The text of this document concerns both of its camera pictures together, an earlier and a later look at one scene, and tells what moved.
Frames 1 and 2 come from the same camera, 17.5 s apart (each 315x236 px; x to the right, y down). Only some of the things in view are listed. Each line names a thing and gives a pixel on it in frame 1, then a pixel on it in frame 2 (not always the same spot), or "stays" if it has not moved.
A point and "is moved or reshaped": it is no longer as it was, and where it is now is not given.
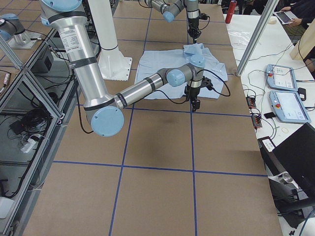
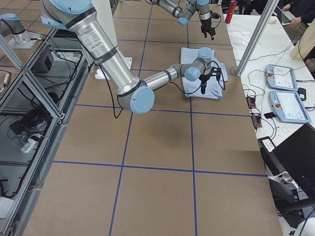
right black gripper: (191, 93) → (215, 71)
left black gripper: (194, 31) → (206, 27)
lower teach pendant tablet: (289, 106) stays
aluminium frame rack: (36, 100) stays
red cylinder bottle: (232, 9) stays
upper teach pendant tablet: (282, 77) stays
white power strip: (26, 148) stays
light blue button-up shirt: (150, 61) is moved or reshaped
